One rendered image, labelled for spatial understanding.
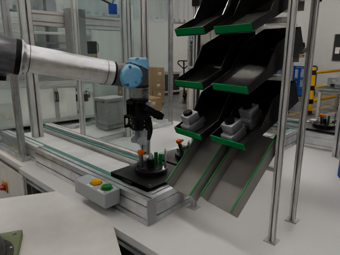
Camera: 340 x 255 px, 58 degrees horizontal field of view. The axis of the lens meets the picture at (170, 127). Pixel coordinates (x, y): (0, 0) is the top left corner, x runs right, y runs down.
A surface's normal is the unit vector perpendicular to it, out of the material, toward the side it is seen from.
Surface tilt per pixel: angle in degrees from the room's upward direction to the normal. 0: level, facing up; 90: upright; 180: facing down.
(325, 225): 0
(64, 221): 0
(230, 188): 45
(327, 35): 90
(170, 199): 90
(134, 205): 90
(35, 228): 0
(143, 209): 90
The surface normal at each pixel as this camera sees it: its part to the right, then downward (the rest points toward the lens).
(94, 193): -0.68, 0.18
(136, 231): 0.00, -0.97
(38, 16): 0.73, 0.16
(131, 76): 0.50, 0.20
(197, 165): -0.56, -0.59
